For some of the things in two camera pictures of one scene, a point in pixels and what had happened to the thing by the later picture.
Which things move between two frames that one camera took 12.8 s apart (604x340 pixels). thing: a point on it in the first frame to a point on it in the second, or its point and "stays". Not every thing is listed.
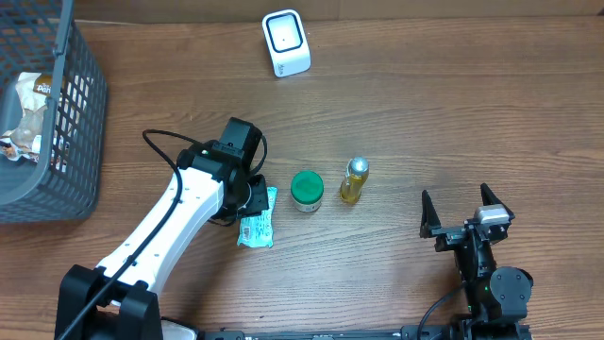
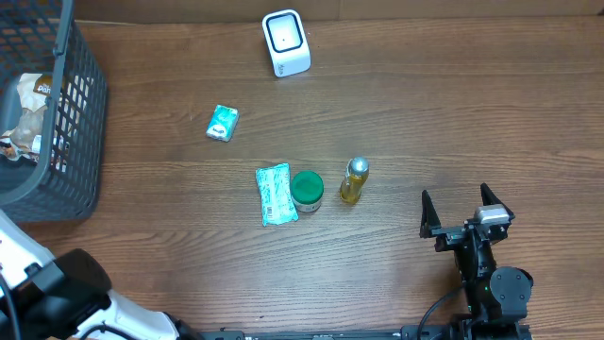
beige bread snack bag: x=23 y=142 stays
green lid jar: x=307 y=190 stays
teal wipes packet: x=258 y=230 to x=276 y=193
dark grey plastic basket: x=43 y=37 stays
